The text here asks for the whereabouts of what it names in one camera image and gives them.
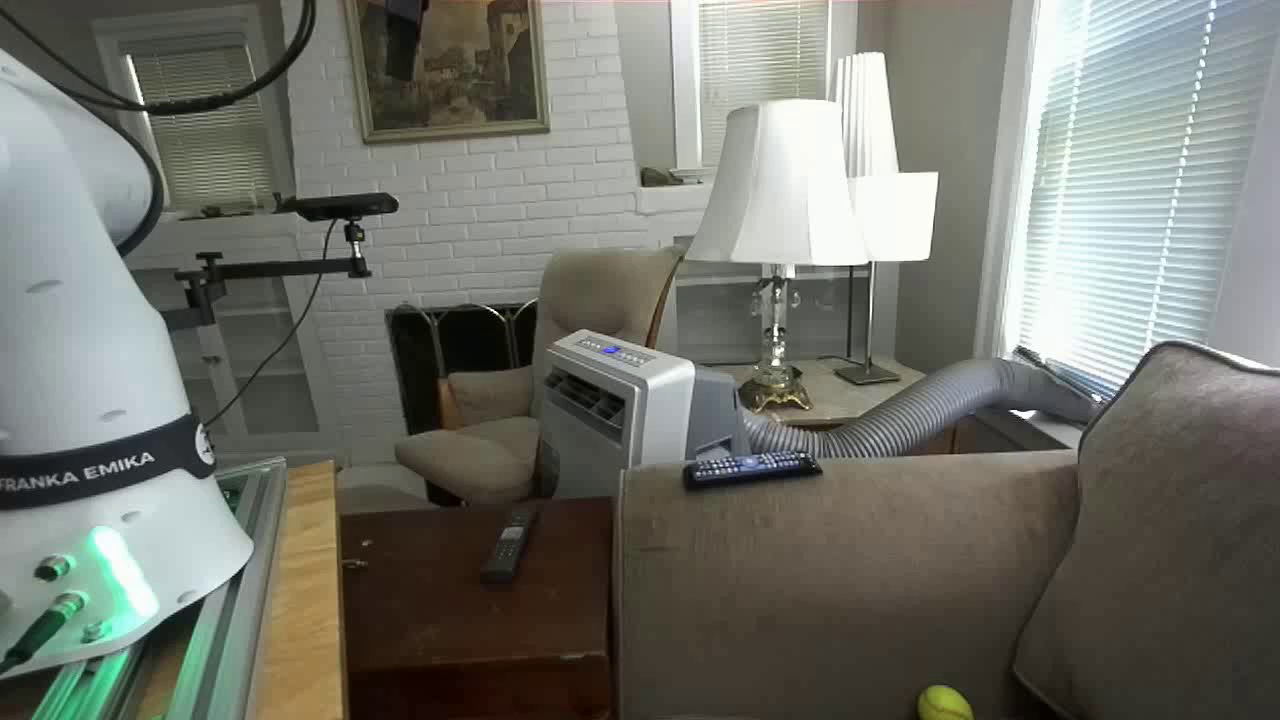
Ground black remote blue buttons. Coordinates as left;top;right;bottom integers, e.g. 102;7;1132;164
681;446;830;497

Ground small dark grey remote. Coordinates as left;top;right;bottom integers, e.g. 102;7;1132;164
480;501;546;588

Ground beige fabric sofa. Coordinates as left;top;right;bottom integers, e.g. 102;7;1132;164
611;334;1280;720

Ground beige sofa back cushion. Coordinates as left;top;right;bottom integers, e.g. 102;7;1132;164
1013;334;1280;720

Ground white portable air conditioner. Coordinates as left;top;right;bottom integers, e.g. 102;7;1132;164
538;328;699;505

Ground beige armchair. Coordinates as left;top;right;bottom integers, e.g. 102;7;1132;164
391;245;692;510

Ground lamp side table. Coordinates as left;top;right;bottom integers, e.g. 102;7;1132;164
703;357;935;433

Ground black fireplace screen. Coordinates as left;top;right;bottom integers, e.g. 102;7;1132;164
386;296;546;434

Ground white shade crystal lamp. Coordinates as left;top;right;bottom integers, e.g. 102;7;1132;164
685;96;871;416

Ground square white shade lamp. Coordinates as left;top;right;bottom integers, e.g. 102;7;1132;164
838;166;940;391

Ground tall white cone lampshade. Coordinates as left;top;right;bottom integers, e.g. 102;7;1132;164
831;49;899;180

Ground dark wood side table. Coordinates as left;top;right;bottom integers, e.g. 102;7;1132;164
336;490;621;720

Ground framed painting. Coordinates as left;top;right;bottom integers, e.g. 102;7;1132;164
341;0;552;149

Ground light wooden robot table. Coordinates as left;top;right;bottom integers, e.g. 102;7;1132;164
252;455;353;720

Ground yellow tennis ball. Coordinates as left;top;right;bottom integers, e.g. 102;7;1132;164
912;680;976;720

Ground white built-in shelf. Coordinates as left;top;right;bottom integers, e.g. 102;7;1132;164
92;2;325;434

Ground white window blinds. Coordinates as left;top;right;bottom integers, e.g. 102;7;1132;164
1018;0;1280;391

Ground grey exhaust hose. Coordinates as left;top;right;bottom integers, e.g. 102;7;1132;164
692;349;1114;465

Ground white window frame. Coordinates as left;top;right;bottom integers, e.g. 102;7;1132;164
669;0;859;182

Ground black bar camera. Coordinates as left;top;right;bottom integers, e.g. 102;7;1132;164
287;186;404;222

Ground thin black camera cable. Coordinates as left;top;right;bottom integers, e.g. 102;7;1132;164
195;221;343;433

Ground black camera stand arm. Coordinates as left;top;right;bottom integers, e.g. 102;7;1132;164
172;214;378;323

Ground aluminium rail frame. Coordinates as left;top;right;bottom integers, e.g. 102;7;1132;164
0;450;293;720

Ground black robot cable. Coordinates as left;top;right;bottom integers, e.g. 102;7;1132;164
0;0;319;258

